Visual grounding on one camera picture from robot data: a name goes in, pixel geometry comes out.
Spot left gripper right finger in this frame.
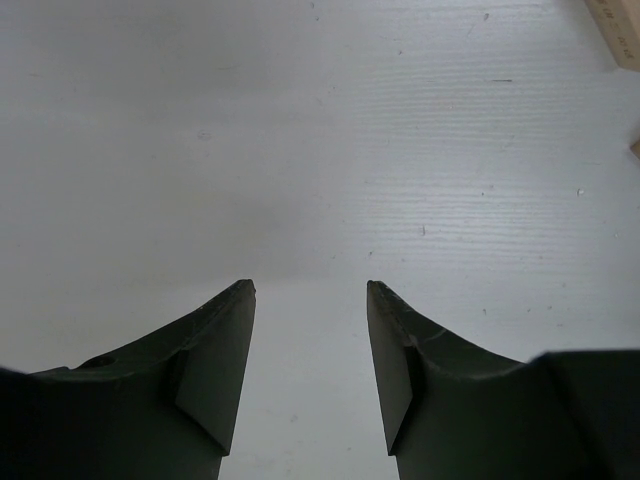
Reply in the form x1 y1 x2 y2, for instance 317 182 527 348
367 281 639 479

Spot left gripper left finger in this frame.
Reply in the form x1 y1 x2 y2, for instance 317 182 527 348
1 279 256 479

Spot wood block three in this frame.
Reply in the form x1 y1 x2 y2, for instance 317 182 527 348
585 0 639 72

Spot wood block four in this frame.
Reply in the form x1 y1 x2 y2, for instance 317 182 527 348
630 140 640 160

